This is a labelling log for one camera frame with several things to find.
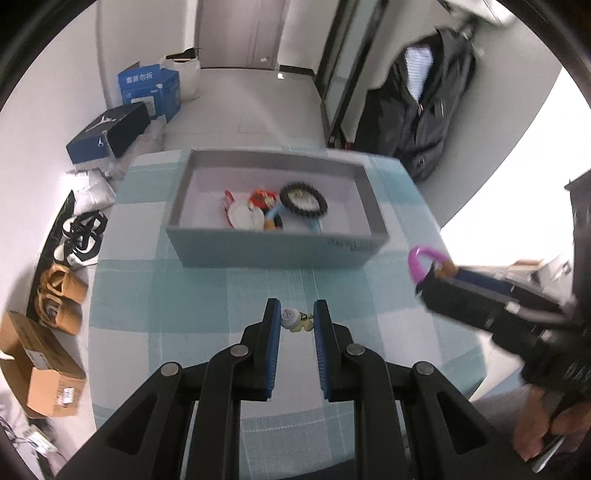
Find black backpack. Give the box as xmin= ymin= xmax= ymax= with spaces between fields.
xmin=353 ymin=27 xmax=476 ymax=182

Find light blue bracelet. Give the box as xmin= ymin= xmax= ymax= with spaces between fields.
xmin=263 ymin=202 xmax=325 ymax=234

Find black white sneakers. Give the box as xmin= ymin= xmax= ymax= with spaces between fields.
xmin=53 ymin=210 xmax=108 ymax=270

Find white plastic bag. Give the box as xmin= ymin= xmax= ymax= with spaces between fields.
xmin=159 ymin=47 xmax=201 ymax=102

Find white red-rimmed round badge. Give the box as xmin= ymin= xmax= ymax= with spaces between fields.
xmin=226 ymin=200 xmax=264 ymax=231

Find person's right hand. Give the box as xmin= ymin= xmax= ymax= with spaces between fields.
xmin=513 ymin=387 xmax=590 ymax=461

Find purple plastic bracelet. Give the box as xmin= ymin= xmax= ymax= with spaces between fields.
xmin=407 ymin=246 xmax=452 ymax=283

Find yellow flower hair clip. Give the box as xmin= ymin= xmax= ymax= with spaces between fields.
xmin=280 ymin=307 xmax=314 ymax=333

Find white wrapped package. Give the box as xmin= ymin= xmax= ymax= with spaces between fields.
xmin=67 ymin=169 xmax=116 ymax=215

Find red fabric charm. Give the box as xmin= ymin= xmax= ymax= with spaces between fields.
xmin=249 ymin=188 xmax=279 ymax=213

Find teal plaid tablecloth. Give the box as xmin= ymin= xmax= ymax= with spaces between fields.
xmin=88 ymin=151 xmax=486 ymax=479

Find dark blue shoe box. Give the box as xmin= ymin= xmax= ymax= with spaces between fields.
xmin=66 ymin=103 xmax=151 ymax=167

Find grey cardboard phone box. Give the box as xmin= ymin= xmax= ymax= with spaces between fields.
xmin=165 ymin=150 xmax=389 ymax=268

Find blue printed cardboard box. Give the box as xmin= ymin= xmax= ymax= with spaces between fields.
xmin=118 ymin=64 xmax=181 ymax=122

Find brown cardboard box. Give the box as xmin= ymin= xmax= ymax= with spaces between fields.
xmin=1 ymin=311 xmax=86 ymax=419

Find black spiral hair tie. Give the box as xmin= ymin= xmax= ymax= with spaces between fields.
xmin=278 ymin=181 xmax=329 ymax=218

